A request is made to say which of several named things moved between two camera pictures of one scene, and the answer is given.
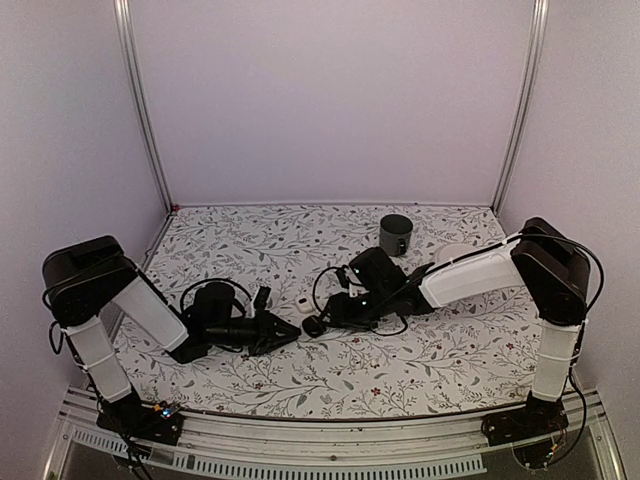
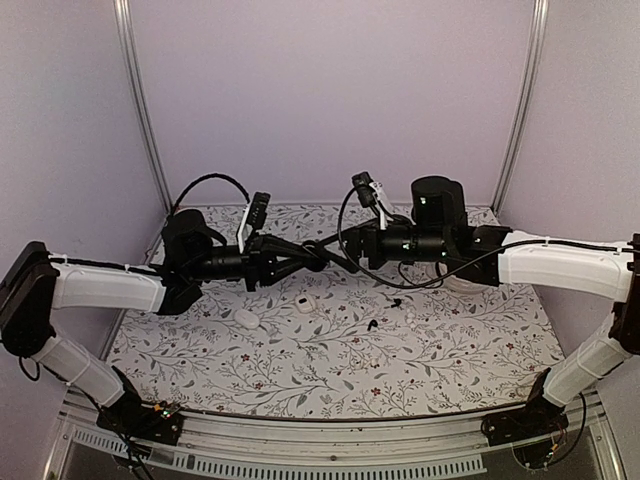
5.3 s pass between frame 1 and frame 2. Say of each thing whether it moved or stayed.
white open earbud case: stayed
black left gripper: moved
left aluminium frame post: stayed
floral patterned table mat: stayed
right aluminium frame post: stayed
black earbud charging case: moved
